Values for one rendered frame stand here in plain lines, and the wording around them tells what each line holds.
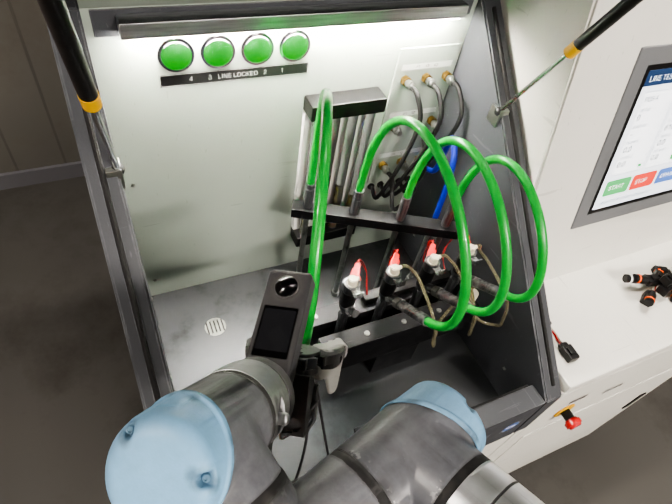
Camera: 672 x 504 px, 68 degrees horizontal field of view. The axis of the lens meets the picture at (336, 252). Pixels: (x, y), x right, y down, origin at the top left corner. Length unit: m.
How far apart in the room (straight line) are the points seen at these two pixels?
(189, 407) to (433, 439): 0.17
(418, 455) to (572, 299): 0.82
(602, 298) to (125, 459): 1.04
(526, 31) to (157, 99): 0.60
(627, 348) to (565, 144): 0.44
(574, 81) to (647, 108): 0.21
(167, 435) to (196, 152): 0.64
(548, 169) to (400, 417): 0.64
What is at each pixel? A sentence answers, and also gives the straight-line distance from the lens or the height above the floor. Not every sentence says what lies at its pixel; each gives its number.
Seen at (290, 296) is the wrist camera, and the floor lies 1.36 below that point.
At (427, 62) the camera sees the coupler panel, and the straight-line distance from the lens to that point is 0.97.
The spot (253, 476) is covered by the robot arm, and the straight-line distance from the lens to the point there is 0.34.
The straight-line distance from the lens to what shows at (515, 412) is 0.99.
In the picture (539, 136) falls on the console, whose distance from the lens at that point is 0.93.
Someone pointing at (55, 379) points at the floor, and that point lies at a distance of 2.08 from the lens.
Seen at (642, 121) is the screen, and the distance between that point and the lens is 1.07.
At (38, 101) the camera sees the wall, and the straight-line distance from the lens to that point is 2.52.
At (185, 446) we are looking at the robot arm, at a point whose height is 1.47.
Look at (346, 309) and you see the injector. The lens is 0.86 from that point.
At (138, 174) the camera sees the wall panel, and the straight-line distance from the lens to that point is 0.90.
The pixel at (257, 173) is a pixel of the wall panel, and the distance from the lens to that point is 0.96.
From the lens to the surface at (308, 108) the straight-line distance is 0.88.
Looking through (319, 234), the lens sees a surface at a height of 1.37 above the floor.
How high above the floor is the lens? 1.76
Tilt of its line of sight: 49 degrees down
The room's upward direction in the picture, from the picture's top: 12 degrees clockwise
